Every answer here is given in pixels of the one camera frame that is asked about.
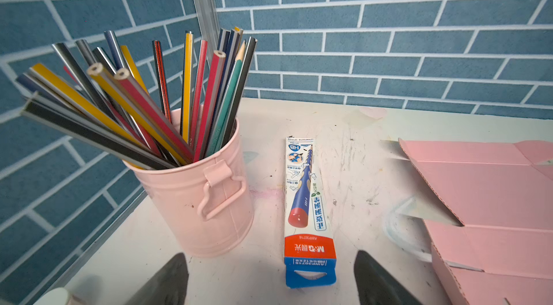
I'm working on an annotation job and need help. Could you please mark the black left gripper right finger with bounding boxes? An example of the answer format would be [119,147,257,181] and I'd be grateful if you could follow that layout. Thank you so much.
[354,250,421,305]

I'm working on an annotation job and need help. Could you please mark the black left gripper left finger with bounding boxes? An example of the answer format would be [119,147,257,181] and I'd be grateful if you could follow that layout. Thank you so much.
[126,253,189,305]

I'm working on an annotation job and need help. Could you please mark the pink cardboard box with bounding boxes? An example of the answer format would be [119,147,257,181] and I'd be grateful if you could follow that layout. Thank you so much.
[399,140,552,304]

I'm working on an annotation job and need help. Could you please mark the white blue pencil box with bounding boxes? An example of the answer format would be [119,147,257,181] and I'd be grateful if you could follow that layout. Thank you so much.
[284,137,337,289]

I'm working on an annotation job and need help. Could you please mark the pink metal pencil bucket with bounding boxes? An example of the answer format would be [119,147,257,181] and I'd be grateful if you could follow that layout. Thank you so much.
[127,120,254,257]

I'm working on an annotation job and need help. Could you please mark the white round object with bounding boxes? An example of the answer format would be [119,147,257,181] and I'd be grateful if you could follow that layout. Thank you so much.
[33,287,86,305]

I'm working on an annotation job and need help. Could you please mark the bundle of coloured pencils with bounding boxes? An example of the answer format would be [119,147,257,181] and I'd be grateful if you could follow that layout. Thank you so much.
[17,29,257,172]

